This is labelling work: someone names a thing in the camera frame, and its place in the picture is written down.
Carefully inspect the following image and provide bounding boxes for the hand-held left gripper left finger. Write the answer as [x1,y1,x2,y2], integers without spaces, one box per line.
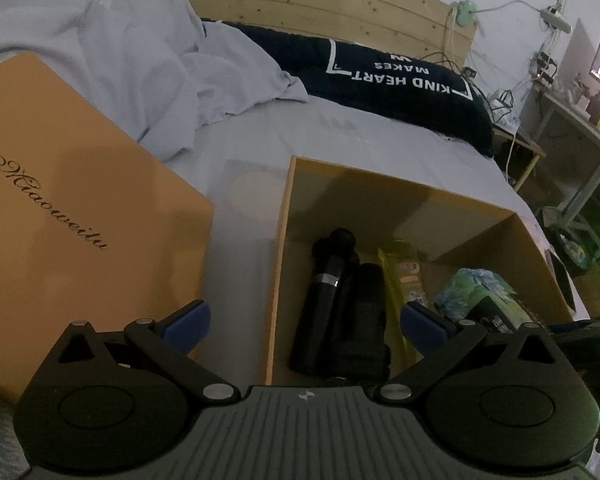
[44,300,241,404]

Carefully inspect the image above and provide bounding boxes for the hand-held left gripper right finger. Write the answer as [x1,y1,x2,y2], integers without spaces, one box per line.
[379,301,577,404]

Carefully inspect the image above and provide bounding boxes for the yellow-green plastic bottle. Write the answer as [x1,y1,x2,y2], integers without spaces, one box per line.
[377,240,426,366]

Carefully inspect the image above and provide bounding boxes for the black folded umbrella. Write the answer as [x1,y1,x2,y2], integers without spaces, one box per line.
[328,261,392,381]

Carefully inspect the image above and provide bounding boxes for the green floral tissue pack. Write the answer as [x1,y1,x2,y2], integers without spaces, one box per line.
[434,267,535,333]

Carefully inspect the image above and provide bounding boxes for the small black printed box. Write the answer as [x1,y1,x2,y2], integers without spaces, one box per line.
[466,296,522,335]

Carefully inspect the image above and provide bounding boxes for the black microphone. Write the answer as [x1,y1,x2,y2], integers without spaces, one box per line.
[289,228,359,374]

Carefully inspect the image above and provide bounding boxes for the orange open cardboard box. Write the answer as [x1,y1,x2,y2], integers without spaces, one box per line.
[264,155,577,386]

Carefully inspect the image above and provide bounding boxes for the orange cardboard box lid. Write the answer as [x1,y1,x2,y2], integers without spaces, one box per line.
[0,51,216,404]

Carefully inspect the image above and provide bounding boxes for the wooden bedside table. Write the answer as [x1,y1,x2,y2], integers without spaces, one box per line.
[492,124,547,192]

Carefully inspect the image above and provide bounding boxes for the white bed sheet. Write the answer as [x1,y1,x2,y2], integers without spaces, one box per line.
[0,0,593,391]

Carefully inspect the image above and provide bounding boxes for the dark navy printed pillow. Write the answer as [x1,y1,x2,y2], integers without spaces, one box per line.
[200,19,496,157]

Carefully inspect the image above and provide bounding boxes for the light blue quilt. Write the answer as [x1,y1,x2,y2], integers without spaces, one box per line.
[0,0,311,163]

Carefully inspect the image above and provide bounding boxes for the white power strip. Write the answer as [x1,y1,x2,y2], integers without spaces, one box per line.
[539,6,574,32]

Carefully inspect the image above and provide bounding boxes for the wooden headboard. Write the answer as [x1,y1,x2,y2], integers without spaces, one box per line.
[89,0,478,63]

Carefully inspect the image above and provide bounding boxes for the white metal-frame desk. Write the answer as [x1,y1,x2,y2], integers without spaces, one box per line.
[529,80,600,251]

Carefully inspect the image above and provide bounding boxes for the black wire stand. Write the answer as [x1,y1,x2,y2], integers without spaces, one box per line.
[487,88,516,123]

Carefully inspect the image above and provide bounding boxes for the green wall-mounted device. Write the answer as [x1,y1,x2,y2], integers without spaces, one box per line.
[452,0,479,29]

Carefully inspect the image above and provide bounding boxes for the white cable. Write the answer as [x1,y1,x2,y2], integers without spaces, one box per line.
[475,0,543,15]

